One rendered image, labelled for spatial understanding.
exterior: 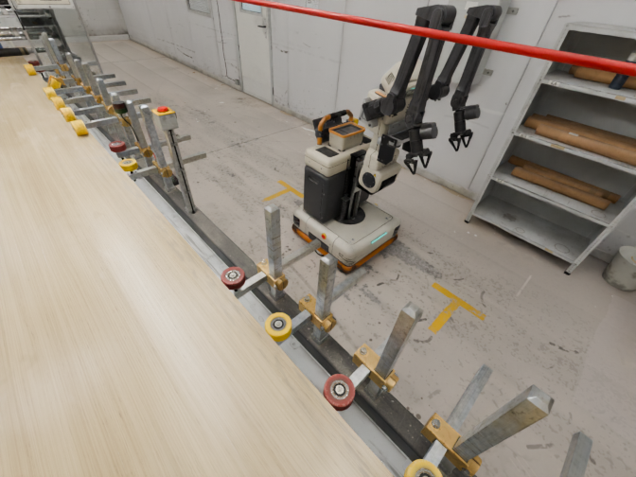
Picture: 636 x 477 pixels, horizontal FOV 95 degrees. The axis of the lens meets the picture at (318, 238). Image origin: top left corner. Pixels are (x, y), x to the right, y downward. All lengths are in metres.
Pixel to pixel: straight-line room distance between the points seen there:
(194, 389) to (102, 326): 0.35
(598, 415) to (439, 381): 0.84
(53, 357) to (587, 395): 2.47
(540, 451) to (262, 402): 1.58
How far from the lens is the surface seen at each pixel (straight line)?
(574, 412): 2.32
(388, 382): 0.93
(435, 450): 0.94
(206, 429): 0.83
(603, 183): 3.23
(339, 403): 0.82
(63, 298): 1.20
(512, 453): 2.02
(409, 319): 0.68
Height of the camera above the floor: 1.68
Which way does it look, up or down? 42 degrees down
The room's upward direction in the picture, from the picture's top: 5 degrees clockwise
